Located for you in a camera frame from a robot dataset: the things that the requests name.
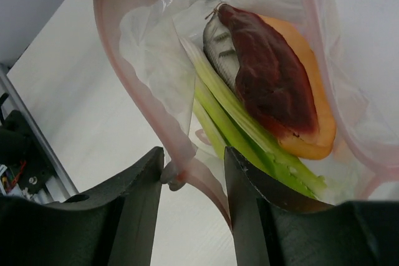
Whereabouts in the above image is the clear zip top bag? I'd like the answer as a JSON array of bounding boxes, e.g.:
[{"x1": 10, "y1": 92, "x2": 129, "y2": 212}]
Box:
[{"x1": 94, "y1": 0, "x2": 398, "y2": 221}]

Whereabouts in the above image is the dark red fake meat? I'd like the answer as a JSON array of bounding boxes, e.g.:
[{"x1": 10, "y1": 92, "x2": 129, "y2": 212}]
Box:
[{"x1": 216, "y1": 4, "x2": 319, "y2": 139}]

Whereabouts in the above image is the orange fake papaya slice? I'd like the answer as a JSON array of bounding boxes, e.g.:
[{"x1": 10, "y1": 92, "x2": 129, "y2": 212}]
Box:
[{"x1": 259, "y1": 16, "x2": 336, "y2": 160}]

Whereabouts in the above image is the aluminium mounting rail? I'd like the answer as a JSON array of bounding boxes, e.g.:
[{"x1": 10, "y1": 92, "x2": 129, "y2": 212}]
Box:
[{"x1": 1, "y1": 67, "x2": 79, "y2": 204}]

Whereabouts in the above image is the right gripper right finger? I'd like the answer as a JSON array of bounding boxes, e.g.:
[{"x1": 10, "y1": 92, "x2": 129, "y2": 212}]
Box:
[{"x1": 224, "y1": 147, "x2": 398, "y2": 265}]

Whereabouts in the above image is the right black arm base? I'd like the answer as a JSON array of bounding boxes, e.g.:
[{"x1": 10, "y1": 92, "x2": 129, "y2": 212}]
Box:
[{"x1": 1, "y1": 110, "x2": 55, "y2": 199}]

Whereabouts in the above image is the grey fake fish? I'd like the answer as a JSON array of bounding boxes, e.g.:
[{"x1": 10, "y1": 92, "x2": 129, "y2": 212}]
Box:
[{"x1": 203, "y1": 14, "x2": 240, "y2": 95}]

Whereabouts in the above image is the green fake celery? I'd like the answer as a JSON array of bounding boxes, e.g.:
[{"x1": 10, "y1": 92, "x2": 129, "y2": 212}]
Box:
[{"x1": 180, "y1": 37, "x2": 327, "y2": 199}]

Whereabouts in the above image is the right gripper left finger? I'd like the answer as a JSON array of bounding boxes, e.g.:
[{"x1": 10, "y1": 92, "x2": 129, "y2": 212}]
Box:
[{"x1": 1, "y1": 147, "x2": 164, "y2": 265}]

